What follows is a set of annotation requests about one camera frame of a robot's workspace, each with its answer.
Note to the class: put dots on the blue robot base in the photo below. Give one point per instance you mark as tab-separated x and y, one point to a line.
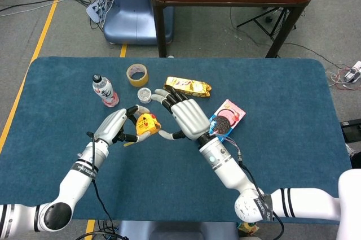
132	11

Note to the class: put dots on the small round clear jar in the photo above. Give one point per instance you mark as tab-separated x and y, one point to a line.
144	95

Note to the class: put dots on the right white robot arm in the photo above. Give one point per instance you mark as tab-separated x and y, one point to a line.
253	192

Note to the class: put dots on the yellow tape measure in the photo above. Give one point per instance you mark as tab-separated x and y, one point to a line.
146	124

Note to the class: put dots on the white power strip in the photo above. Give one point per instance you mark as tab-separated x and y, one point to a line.
96	11

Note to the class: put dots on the blue cookie box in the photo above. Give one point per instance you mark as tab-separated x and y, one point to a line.
228	118

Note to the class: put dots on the black box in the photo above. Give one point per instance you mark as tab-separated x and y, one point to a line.
351	131

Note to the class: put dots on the yellow packing tape roll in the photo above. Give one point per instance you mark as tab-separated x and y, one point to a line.
137	74

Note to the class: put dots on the yellow green package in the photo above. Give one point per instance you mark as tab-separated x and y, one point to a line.
248	227

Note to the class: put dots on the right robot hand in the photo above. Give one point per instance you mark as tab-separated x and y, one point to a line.
187	118

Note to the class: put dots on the blue felt table mat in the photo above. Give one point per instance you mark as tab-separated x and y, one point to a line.
158	175

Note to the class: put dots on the gold foil snack pack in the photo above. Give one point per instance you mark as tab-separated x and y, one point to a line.
191	85

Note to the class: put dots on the black tripod stand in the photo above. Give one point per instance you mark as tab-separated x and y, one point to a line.
268	21

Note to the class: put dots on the clear plastic drink bottle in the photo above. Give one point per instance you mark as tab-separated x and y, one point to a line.
105	91

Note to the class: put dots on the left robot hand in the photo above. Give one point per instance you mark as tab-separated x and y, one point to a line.
112	127

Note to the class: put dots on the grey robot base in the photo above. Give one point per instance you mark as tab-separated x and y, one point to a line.
177	230

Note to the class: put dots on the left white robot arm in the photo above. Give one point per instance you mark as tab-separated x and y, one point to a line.
67	189

